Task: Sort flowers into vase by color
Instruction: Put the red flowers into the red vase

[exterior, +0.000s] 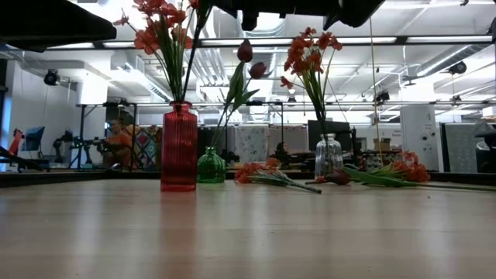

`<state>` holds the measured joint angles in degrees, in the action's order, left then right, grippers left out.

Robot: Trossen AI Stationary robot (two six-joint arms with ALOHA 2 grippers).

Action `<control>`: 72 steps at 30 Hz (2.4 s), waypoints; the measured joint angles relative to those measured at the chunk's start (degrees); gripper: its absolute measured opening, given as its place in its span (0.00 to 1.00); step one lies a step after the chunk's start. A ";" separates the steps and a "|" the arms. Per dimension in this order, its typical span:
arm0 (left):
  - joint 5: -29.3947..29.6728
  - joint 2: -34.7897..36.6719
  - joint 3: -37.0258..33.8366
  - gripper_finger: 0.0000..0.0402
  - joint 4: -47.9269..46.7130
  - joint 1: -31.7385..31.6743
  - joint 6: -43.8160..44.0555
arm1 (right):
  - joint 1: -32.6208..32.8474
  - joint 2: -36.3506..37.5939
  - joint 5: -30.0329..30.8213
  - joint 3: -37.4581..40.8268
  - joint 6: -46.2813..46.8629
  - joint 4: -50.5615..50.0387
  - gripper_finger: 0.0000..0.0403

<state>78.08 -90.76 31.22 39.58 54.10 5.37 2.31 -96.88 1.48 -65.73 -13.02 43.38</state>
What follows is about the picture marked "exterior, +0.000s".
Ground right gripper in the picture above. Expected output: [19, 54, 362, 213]
[212, 0, 388, 33]

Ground clear glass vase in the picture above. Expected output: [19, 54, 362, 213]
[314, 133, 345, 179]

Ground grey patterned divider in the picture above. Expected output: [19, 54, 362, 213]
[233, 126, 268, 164]
[267, 126, 303, 154]

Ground green glass vase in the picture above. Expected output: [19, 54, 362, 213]
[196, 146, 227, 184]

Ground red flower bunch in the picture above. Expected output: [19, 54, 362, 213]
[324, 164, 496, 193]

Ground black background rig frame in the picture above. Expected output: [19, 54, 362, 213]
[76, 101, 286, 171]

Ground person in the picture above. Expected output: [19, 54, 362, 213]
[274, 141, 290, 160]
[101, 119, 135, 168]

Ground colourful patterned panel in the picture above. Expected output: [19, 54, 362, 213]
[123, 124, 162, 170]

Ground white column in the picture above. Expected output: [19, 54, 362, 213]
[400, 104, 445, 173]

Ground red ribbed glass vase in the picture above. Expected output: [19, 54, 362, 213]
[160, 101, 198, 193]

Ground silver ventilation duct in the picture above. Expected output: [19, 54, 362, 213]
[416, 44, 477, 78]
[232, 17, 290, 81]

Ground white ceiling pipes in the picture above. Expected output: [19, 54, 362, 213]
[185, 15, 237, 104]

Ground teal patterned divider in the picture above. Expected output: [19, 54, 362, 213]
[444, 122, 485, 174]

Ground black aluminium table frame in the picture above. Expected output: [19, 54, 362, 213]
[0, 170, 496, 188]

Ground blue monitor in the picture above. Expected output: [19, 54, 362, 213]
[22, 126, 46, 152]

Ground black monitor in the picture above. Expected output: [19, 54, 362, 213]
[307, 119, 352, 152]

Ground overhead light bar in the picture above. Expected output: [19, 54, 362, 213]
[38, 36, 494, 50]

